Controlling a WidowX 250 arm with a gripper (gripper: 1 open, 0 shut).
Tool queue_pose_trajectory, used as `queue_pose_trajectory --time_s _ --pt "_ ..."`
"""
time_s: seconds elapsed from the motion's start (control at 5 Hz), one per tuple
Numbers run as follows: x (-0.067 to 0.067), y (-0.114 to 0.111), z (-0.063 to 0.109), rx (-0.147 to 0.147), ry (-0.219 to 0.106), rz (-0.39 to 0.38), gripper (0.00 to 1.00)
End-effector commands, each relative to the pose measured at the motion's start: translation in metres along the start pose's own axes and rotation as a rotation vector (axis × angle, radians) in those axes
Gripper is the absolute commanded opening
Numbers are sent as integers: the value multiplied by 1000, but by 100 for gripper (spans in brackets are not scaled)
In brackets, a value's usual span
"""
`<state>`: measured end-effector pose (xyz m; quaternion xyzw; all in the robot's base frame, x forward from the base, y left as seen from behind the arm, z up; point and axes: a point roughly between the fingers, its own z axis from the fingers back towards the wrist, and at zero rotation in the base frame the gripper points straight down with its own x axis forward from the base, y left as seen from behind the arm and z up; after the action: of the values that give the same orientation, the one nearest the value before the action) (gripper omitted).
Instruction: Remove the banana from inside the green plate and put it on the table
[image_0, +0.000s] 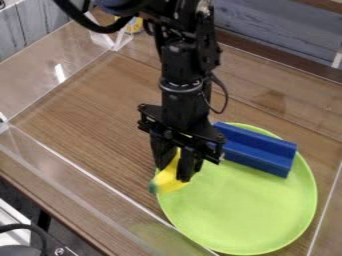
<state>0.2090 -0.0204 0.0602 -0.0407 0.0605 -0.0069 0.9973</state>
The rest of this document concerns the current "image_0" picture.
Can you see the blue foam block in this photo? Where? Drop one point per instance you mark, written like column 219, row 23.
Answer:
column 256, row 149

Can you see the clear acrylic enclosure wall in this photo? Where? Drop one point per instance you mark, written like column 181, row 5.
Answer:
column 74, row 155

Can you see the yellow toy banana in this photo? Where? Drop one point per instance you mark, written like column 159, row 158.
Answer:
column 164, row 181

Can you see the green round plate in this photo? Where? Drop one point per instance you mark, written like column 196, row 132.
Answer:
column 241, row 211

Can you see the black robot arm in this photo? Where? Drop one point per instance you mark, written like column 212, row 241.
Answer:
column 181, row 26

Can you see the black device with knob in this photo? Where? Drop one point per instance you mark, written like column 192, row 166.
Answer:
column 61, row 244

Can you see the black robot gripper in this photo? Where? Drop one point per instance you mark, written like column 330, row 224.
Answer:
column 177, row 126

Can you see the yellow labelled tin can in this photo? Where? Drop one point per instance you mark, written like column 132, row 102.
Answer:
column 133, row 26

